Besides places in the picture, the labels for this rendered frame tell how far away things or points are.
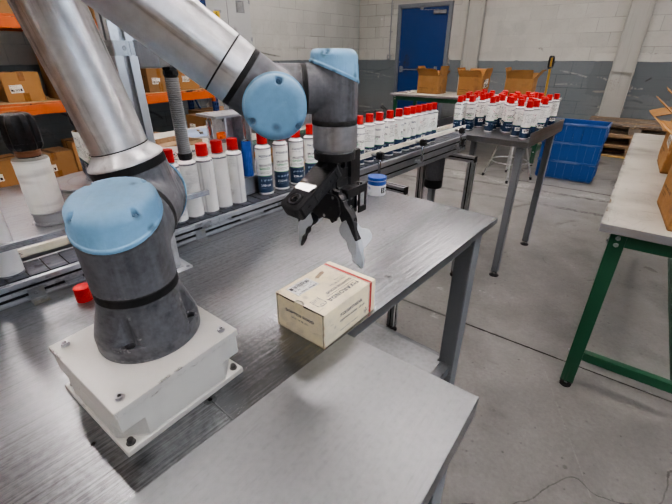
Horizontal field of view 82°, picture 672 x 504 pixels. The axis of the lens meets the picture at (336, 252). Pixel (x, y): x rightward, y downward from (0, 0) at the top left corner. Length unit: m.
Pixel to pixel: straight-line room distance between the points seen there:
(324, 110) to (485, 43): 7.75
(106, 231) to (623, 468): 1.77
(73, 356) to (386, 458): 0.47
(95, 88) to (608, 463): 1.85
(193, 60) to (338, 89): 0.23
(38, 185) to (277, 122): 0.94
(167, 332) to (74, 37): 0.41
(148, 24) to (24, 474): 0.57
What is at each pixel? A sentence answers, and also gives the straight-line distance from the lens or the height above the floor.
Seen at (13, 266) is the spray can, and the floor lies 0.90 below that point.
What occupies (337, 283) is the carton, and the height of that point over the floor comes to 0.91.
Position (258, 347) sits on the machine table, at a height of 0.83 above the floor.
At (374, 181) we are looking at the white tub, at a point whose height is 0.89.
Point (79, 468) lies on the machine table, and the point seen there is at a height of 0.83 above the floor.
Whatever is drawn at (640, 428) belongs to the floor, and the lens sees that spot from 2.06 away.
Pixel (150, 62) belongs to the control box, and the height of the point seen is 1.30.
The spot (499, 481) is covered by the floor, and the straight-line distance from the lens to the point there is 1.65.
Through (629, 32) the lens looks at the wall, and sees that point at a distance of 7.89.
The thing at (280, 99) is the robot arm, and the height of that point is 1.27.
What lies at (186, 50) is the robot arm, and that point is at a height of 1.31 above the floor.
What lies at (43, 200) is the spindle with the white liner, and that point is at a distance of 1.33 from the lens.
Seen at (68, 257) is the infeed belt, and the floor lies 0.88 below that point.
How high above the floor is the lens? 1.31
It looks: 27 degrees down
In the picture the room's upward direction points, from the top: straight up
